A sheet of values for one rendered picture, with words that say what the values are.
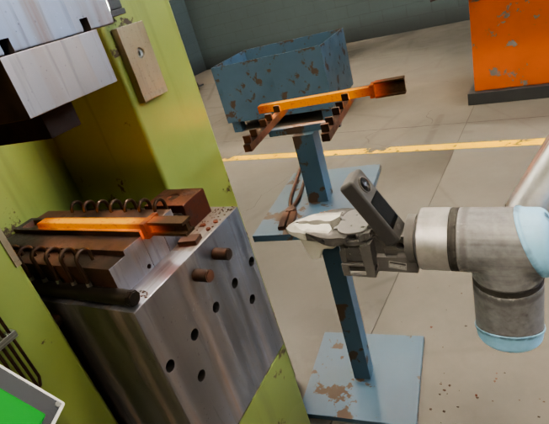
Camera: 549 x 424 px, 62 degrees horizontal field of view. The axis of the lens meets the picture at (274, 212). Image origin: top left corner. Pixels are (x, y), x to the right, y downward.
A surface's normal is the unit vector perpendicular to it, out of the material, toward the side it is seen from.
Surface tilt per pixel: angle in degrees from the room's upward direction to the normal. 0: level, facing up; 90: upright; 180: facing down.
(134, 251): 90
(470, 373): 0
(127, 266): 90
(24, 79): 90
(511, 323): 90
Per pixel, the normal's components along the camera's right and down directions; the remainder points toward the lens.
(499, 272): -0.55, 0.51
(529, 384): -0.26, -0.86
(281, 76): -0.37, 0.51
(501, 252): -0.47, 0.27
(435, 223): -0.43, -0.48
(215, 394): 0.87, -0.01
